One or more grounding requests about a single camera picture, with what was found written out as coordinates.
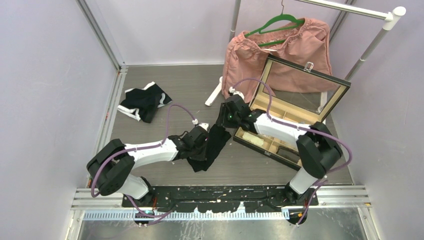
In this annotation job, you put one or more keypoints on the plain black underwear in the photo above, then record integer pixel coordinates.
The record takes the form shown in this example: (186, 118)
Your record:
(218, 137)

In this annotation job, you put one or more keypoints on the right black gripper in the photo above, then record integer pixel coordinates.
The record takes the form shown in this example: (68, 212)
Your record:
(223, 119)

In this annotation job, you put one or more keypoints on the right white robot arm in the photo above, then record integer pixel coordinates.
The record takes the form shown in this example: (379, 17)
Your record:
(318, 150)

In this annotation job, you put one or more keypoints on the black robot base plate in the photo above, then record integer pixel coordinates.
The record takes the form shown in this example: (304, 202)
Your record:
(222, 199)

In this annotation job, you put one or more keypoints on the cream rolled underwear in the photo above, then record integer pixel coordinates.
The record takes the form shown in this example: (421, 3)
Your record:
(254, 139)

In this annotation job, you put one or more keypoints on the black compartment storage box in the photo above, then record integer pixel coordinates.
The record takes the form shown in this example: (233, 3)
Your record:
(299, 94)

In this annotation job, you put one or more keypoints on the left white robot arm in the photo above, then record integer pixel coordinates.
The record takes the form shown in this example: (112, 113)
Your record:
(111, 167)

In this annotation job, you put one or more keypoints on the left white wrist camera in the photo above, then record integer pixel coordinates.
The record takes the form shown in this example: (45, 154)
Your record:
(203, 125)

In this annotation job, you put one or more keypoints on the pink hanging shorts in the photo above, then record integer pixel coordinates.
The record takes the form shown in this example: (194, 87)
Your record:
(246, 56)

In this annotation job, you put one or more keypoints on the dark rolled underwear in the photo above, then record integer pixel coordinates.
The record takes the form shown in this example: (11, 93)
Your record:
(288, 154)

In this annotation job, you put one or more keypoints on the black white-trimmed underwear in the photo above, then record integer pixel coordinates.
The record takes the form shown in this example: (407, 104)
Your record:
(142, 104)

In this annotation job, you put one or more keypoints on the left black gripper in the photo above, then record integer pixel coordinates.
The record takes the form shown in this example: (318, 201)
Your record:
(202, 156)

